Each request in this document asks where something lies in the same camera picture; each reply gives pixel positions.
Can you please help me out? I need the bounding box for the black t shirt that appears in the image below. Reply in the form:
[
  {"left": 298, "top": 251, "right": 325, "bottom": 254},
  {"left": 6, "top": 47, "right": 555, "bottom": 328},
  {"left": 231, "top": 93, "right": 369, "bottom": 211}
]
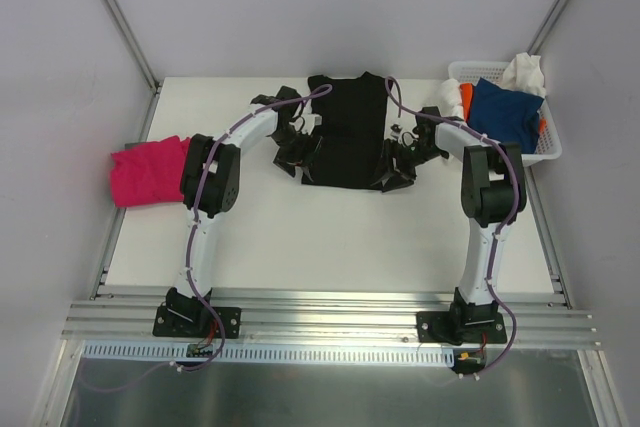
[{"left": 301, "top": 72, "right": 387, "bottom": 190}]

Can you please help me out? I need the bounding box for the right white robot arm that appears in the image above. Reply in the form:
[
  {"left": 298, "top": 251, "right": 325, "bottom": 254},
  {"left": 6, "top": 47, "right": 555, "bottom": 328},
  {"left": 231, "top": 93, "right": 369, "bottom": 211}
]
[{"left": 375, "top": 107, "right": 527, "bottom": 342}]

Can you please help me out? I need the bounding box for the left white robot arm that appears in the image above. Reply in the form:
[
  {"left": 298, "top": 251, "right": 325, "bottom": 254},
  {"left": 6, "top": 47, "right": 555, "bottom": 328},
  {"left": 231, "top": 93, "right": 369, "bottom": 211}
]
[{"left": 166, "top": 84, "right": 332, "bottom": 335}]

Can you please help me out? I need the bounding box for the white t shirt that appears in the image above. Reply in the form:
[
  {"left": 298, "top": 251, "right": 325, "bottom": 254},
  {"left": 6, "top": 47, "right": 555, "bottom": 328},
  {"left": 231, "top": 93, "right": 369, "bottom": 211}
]
[{"left": 434, "top": 77, "right": 474, "bottom": 166}]

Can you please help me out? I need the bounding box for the orange t shirt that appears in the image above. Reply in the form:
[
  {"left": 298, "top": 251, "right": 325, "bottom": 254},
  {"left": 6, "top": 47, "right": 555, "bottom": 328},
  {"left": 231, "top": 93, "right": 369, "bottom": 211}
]
[{"left": 459, "top": 83, "right": 474, "bottom": 121}]

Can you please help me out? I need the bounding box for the blue t shirt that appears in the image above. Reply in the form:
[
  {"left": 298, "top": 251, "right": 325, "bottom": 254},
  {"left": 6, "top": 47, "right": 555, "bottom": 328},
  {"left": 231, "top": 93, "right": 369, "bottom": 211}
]
[{"left": 467, "top": 78, "right": 544, "bottom": 154}]

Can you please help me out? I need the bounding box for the folded pink t shirt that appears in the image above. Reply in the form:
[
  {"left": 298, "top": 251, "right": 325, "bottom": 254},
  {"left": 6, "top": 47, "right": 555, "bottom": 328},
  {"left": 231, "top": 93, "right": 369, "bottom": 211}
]
[{"left": 109, "top": 136, "right": 190, "bottom": 208}]

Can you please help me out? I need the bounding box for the white plastic basket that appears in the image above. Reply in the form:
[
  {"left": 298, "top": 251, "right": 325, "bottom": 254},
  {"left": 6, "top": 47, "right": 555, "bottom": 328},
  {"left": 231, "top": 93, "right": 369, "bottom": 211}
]
[{"left": 448, "top": 61, "right": 562, "bottom": 167}]

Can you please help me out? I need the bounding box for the white cloth in basket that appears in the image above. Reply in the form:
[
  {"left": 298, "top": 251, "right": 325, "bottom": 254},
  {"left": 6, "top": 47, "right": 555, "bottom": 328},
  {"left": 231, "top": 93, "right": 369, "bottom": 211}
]
[{"left": 499, "top": 52, "right": 547, "bottom": 98}]

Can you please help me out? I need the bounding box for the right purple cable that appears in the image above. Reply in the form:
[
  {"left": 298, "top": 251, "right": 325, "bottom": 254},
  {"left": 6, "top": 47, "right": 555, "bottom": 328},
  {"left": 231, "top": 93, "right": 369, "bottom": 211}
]
[{"left": 385, "top": 76, "right": 519, "bottom": 382}]

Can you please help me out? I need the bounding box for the aluminium mounting rail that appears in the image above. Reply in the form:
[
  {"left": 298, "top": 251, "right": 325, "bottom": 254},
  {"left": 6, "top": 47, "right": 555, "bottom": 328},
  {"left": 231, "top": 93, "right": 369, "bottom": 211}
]
[{"left": 62, "top": 286, "right": 604, "bottom": 350}]

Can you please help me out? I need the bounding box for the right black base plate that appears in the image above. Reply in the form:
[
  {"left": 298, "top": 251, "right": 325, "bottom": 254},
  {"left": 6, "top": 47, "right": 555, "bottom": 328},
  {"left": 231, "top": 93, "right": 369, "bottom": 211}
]
[{"left": 415, "top": 311, "right": 507, "bottom": 346}]

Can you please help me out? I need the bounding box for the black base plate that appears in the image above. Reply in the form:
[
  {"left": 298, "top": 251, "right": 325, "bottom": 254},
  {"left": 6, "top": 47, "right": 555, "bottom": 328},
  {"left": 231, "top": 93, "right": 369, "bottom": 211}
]
[
  {"left": 415, "top": 311, "right": 507, "bottom": 346},
  {"left": 152, "top": 305, "right": 242, "bottom": 339}
]

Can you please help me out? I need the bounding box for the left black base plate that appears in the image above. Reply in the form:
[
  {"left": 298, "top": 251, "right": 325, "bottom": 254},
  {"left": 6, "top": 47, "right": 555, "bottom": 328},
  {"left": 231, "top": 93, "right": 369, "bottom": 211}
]
[{"left": 152, "top": 305, "right": 242, "bottom": 339}]

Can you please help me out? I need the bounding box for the white slotted cable duct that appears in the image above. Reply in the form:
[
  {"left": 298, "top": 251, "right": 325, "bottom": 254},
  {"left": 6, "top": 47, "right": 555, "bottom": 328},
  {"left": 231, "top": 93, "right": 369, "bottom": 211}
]
[{"left": 83, "top": 341, "right": 454, "bottom": 368}]

